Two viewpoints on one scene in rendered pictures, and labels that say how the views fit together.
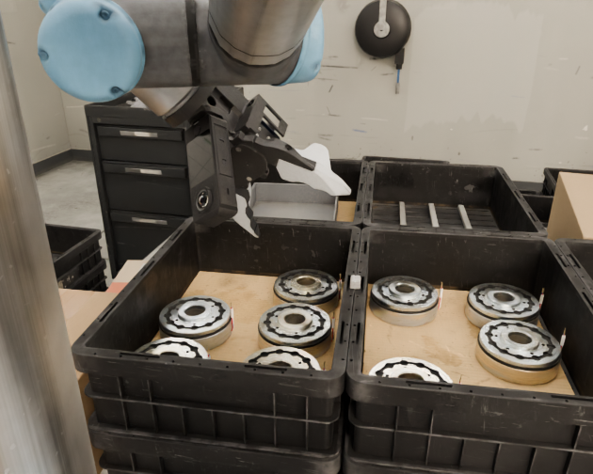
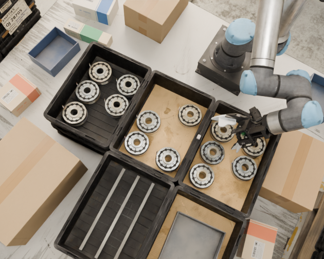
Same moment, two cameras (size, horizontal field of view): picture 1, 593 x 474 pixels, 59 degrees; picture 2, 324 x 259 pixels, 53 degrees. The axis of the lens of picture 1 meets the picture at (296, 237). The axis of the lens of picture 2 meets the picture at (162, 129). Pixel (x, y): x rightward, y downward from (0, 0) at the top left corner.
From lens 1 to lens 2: 1.37 m
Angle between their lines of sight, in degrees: 84
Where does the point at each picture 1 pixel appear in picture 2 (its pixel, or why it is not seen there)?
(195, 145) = not seen: hidden behind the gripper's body
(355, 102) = not seen: outside the picture
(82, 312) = (283, 180)
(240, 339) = (228, 160)
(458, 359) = (164, 129)
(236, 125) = (251, 125)
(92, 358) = not seen: hidden behind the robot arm
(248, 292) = (221, 189)
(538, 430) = (173, 86)
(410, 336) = (173, 144)
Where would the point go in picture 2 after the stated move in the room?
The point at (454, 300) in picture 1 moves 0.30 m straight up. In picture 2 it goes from (145, 159) to (146, 139)
